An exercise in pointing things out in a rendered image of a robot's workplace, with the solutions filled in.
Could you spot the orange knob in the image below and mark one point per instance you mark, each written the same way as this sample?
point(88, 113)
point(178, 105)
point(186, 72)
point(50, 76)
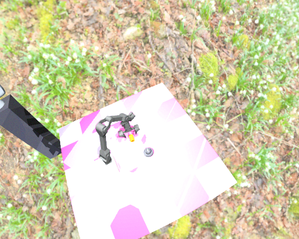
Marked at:
point(131, 138)

